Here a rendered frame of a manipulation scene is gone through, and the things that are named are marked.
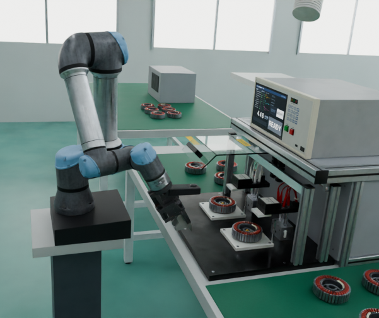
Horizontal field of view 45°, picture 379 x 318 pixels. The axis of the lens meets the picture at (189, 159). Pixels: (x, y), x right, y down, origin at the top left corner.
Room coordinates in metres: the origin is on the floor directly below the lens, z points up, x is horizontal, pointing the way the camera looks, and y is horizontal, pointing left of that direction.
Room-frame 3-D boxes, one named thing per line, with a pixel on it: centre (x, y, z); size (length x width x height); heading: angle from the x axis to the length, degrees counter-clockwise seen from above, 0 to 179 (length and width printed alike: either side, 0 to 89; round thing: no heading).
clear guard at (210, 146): (1.75, -0.16, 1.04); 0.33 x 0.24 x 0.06; 109
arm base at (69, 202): (1.60, 0.43, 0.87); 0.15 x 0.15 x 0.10
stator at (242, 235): (1.53, -0.23, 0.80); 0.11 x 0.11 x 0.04
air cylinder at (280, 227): (1.58, -0.37, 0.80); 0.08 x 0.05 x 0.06; 19
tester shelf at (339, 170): (1.75, -0.49, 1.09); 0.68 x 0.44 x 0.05; 19
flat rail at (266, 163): (1.68, -0.29, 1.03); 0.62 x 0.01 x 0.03; 19
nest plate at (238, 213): (1.76, -0.15, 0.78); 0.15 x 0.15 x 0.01; 19
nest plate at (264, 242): (1.53, -0.23, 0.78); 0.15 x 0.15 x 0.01; 19
